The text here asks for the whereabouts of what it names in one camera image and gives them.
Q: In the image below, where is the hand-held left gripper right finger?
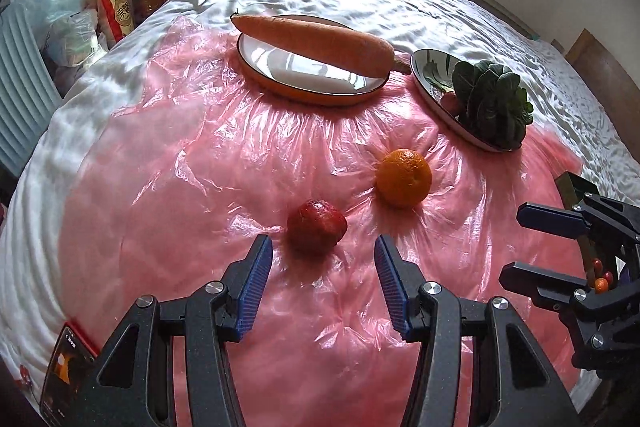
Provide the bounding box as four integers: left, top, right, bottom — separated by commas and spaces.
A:
374, 234, 583, 427

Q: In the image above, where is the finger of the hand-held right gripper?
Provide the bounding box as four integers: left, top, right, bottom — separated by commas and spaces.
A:
517, 194, 640, 248
499, 261, 617, 311

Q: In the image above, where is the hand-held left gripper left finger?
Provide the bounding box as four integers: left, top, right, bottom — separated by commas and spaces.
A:
75, 234, 274, 427

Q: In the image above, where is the green tray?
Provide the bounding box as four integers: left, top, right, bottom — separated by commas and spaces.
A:
555, 173, 640, 298

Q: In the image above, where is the red apple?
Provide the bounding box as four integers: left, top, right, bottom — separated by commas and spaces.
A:
286, 199, 348, 256

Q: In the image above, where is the pink plastic sheet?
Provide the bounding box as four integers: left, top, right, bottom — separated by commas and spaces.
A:
57, 14, 586, 427

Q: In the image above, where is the green leafy vegetable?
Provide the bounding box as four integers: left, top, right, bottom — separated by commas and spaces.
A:
452, 60, 534, 145

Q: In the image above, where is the red fruit by plate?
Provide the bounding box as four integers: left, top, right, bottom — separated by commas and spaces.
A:
441, 91, 463, 116

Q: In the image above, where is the brown wooden board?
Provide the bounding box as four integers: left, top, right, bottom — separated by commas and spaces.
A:
565, 28, 640, 122

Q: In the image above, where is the white plate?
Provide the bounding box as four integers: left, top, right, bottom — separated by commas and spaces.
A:
410, 48, 523, 152

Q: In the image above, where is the orange rimmed plate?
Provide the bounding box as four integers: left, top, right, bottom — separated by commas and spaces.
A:
236, 14, 390, 108

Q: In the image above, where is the smartphone with red case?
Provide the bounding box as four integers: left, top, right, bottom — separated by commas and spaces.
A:
39, 319, 101, 427

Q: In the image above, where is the large carrot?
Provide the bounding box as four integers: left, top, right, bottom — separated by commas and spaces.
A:
231, 13, 411, 78

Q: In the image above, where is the white plastic bag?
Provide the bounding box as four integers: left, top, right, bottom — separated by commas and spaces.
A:
42, 9, 108, 68

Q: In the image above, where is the yellow red rice bag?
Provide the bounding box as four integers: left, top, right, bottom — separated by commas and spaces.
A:
86, 0, 136, 45

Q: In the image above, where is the light blue ribbed radiator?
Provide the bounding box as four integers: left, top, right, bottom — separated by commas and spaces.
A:
0, 0, 63, 178

